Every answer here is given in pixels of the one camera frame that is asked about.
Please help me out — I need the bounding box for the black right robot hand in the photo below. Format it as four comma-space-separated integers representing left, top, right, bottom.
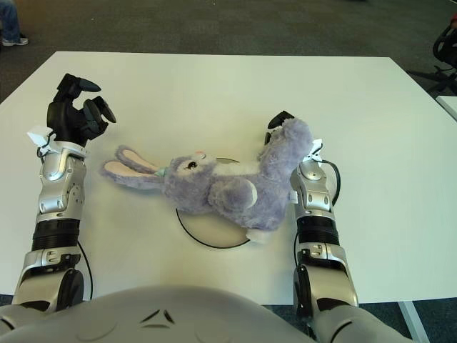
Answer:
263, 110, 297, 146

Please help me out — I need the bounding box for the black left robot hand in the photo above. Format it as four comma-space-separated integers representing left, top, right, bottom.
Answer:
46, 73, 118, 147

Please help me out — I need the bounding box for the purple plush bunny doll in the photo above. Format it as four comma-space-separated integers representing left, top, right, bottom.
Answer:
99, 116, 315, 247

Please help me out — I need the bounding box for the white plate with black rim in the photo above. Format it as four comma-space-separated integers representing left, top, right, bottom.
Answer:
176, 156, 253, 249

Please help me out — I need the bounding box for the seated person in jeans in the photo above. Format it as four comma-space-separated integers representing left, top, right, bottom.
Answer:
0, 0, 29, 47

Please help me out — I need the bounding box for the white neighbouring table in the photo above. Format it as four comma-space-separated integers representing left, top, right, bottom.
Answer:
436, 94, 457, 121

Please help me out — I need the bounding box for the black office chair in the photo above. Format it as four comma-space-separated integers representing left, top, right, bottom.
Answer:
408, 21, 457, 96

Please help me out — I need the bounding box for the grey robot torso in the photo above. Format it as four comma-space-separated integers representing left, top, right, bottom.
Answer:
0, 284, 315, 343

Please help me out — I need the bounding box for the white table leg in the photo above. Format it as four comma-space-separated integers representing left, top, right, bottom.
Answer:
398, 302, 431, 343

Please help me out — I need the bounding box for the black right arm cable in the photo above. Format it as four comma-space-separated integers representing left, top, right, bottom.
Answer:
319, 159, 342, 208

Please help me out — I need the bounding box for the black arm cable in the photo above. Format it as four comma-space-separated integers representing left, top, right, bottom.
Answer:
319, 159, 342, 208
76, 242, 96, 299

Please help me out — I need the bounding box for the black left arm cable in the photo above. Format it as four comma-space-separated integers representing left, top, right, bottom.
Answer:
76, 242, 96, 299

